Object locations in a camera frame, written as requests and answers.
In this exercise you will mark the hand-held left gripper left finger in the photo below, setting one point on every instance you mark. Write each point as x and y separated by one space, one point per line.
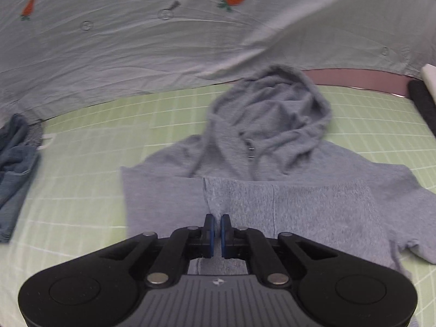
212 237

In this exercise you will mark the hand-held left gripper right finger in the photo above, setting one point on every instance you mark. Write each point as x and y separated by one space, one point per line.
223 237

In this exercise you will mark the grey zip hoodie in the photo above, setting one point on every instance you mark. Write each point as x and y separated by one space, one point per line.
306 194

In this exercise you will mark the green grid mat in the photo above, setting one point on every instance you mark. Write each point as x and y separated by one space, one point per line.
102 136

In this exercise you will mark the blue denim garment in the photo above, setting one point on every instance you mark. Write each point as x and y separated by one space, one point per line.
15 167

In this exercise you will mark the light grey printed quilt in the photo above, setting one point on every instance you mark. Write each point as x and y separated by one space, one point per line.
136 41

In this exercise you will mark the black padded object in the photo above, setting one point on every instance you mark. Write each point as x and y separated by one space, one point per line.
424 105

